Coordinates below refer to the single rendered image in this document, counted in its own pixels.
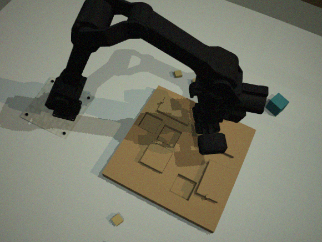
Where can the teal cube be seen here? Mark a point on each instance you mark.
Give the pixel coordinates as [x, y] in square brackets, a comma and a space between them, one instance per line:
[277, 104]

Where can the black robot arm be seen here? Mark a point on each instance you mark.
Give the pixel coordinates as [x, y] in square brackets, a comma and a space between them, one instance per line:
[219, 76]

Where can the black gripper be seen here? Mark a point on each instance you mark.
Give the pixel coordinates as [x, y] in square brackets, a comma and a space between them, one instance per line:
[206, 122]

